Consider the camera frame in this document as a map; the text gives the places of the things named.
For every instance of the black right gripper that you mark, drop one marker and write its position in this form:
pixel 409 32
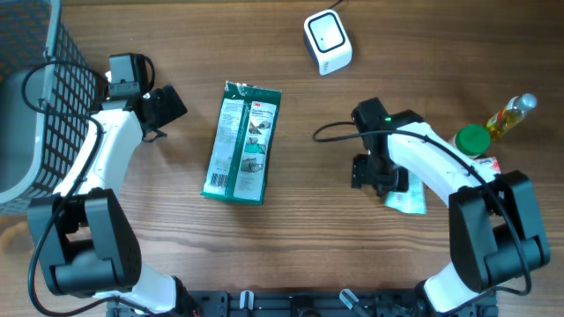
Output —
pixel 399 180

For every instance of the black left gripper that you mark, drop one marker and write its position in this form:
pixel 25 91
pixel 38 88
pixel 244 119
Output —
pixel 169 102

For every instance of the light green wipes pack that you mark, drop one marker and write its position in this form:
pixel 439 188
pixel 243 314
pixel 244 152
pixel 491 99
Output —
pixel 412 201

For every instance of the green white round can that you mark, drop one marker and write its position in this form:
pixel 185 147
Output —
pixel 472 140

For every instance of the green gloves package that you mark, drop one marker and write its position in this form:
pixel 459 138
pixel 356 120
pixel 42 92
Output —
pixel 237 171

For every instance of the yellow liquid glass bottle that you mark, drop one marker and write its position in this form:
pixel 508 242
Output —
pixel 508 117

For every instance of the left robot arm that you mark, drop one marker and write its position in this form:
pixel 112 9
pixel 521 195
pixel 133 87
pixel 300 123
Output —
pixel 84 244

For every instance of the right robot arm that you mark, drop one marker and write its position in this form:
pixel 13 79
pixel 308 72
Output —
pixel 496 232

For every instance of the white barcode scanner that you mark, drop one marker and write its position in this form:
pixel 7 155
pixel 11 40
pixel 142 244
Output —
pixel 327 42

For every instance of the grey plastic mesh basket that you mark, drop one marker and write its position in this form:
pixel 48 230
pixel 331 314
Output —
pixel 43 86

